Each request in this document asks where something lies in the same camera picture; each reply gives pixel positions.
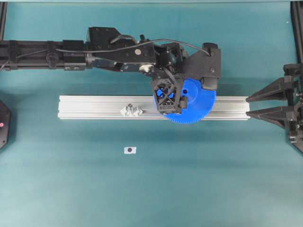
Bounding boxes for black left frame rail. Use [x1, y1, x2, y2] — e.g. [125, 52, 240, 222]
[0, 1, 8, 41]

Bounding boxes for large blue plastic gear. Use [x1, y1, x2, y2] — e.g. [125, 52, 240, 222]
[163, 79, 216, 124]

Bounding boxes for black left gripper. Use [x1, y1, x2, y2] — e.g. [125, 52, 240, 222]
[151, 43, 218, 114]

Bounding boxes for aluminium extrusion rail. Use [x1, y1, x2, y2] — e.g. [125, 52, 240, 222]
[58, 96, 250, 121]

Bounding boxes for black frame rail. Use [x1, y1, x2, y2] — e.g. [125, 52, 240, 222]
[0, 1, 8, 41]
[290, 1, 303, 63]

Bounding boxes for clear left shaft bracket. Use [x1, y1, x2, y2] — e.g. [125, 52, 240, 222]
[120, 105, 143, 117]

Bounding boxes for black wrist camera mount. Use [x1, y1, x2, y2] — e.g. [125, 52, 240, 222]
[181, 43, 222, 80]

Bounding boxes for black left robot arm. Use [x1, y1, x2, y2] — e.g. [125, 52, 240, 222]
[0, 27, 222, 114]

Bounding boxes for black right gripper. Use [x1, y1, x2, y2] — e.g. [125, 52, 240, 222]
[246, 63, 303, 151]

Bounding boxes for black right frame rail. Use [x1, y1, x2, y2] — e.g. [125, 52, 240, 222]
[290, 1, 303, 63]

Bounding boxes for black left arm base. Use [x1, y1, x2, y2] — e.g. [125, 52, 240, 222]
[0, 101, 11, 149]

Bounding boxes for thin grey camera cable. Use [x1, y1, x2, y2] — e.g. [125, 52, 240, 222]
[0, 37, 212, 71]

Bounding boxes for white marker sticker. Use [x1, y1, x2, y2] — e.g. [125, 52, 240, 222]
[124, 147, 136, 154]

